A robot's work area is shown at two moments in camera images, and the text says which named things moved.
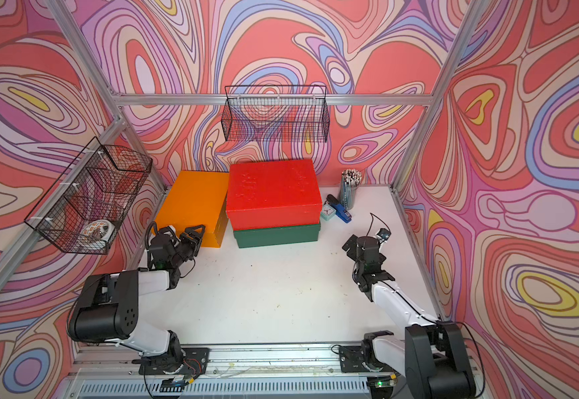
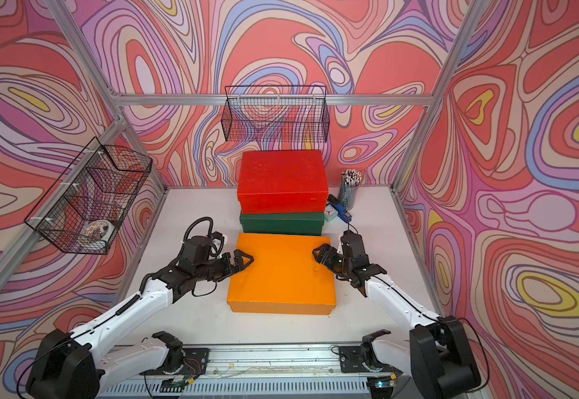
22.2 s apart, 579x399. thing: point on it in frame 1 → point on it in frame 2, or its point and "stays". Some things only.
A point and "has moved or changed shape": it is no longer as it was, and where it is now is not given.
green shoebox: (277, 235) → (304, 224)
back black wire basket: (278, 113) stays
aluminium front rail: (237, 371) stays
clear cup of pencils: (350, 180) stays
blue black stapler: (338, 208) stays
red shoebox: (272, 194) has moved or changed shape
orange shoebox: (195, 199) → (284, 276)
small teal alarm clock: (328, 212) stays
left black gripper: (195, 241) → (236, 267)
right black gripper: (353, 250) → (328, 260)
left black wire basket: (81, 209) stays
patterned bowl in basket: (96, 233) stays
